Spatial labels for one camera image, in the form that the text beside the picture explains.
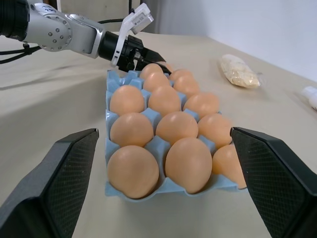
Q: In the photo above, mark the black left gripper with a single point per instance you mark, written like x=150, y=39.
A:
x=130, y=54

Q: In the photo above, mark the blue egg tray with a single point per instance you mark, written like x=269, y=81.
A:
x=153, y=146

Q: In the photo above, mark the brown egg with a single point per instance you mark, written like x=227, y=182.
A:
x=156, y=81
x=131, y=129
x=150, y=70
x=186, y=85
x=168, y=65
x=182, y=73
x=201, y=105
x=177, y=127
x=214, y=129
x=126, y=99
x=164, y=100
x=188, y=165
x=226, y=166
x=133, y=172

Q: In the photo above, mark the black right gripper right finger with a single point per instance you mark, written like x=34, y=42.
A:
x=272, y=178

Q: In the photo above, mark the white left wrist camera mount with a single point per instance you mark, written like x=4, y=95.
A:
x=133, y=22

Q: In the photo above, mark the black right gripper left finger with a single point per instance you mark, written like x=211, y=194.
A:
x=57, y=178

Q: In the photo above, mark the clear bag of beige snacks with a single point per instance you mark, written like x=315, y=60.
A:
x=239, y=72

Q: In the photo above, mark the white plastic bottle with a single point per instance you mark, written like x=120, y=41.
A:
x=310, y=96

